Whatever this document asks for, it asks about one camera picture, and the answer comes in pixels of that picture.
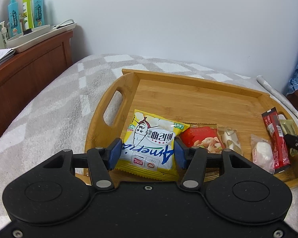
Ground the yellow white snack bag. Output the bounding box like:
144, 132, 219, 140
116, 110, 189, 181

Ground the clear packet green snack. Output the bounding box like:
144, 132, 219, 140
278, 114, 298, 156

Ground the long red snack stick packet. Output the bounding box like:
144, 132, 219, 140
262, 107, 291, 174

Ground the red shrimp snack packet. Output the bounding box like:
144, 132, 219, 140
179, 124, 225, 154

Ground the clear packet white marshmallow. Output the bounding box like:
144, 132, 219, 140
251, 134, 275, 174

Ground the clear packet white candy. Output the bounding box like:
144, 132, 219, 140
217, 126, 243, 156

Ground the grey white checked blanket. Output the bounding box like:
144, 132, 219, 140
0, 55, 284, 230

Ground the bamboo serving tray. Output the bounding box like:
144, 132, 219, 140
85, 69, 290, 159

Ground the brown wooden cabinet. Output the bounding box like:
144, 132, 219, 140
0, 31, 73, 137

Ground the beige plastic tray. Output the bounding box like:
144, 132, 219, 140
7, 19, 77, 53

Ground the green spray bottle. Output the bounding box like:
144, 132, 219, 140
22, 0, 34, 30

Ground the teal spray bottle left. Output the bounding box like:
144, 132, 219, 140
7, 0, 21, 38

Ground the teal spray bottle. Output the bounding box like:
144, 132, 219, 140
7, 0, 21, 38
33, 0, 45, 27

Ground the teal spray bottle right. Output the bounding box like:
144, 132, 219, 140
33, 0, 45, 27

